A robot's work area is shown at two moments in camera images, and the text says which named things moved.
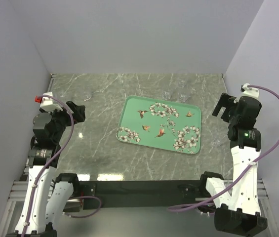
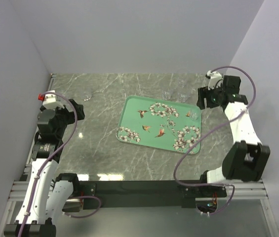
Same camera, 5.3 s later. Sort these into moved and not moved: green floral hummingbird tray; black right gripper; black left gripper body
Moved: black right gripper
Not moved: black left gripper body; green floral hummingbird tray
